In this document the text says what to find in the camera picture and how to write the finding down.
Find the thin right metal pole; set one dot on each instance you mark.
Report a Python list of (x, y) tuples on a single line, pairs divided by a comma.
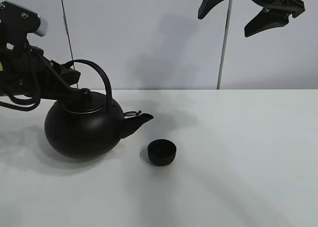
[(225, 38)]

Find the small black teacup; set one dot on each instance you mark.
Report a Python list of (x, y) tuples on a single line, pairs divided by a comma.
[(161, 152)]

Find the black round tea kettle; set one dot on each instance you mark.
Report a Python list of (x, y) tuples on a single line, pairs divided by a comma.
[(92, 125)]

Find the thin metal pole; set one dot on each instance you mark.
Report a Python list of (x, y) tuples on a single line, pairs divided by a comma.
[(67, 29), (225, 38)]

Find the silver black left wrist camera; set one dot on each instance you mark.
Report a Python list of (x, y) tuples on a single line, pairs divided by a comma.
[(16, 22)]

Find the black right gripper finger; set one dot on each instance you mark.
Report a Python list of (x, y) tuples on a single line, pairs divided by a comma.
[(206, 6), (266, 19)]

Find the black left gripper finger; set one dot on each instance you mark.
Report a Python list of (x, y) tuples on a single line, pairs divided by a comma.
[(68, 74)]

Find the thin left metal pole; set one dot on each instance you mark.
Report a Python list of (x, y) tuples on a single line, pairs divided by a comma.
[(67, 29)]

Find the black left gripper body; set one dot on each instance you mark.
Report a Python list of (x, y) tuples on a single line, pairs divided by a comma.
[(31, 74)]

